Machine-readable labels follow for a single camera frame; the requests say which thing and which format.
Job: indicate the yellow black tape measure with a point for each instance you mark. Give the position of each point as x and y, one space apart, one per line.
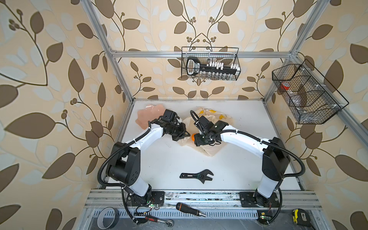
301 217

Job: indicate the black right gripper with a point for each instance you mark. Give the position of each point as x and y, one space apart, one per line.
198 141

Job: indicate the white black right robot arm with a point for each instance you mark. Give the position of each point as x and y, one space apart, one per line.
277 163

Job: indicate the socket set holder black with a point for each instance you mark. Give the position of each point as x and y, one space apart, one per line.
194 67

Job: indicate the black wire basket wall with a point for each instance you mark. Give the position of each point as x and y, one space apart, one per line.
321 98
226 55

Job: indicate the black tape roll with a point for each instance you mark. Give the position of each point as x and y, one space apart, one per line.
108 218

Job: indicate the red handled ratchet wrench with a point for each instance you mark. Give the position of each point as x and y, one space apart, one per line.
168 223

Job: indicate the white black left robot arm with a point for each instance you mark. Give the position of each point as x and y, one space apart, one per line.
122 167

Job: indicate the black wire basket right wall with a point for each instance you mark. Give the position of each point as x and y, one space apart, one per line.
321 98

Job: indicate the clear bottle red cap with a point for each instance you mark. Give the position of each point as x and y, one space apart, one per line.
294 100

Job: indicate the black orange screwdriver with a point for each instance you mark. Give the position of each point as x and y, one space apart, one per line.
189 210

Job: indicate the black wire basket back wall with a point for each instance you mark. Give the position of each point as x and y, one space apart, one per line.
226 55

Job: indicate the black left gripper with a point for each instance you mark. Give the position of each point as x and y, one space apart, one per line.
182 130

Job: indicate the pink fruit plate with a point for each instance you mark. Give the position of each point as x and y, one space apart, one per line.
149 113

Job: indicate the black adjustable wrench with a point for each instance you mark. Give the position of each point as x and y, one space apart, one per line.
202 176

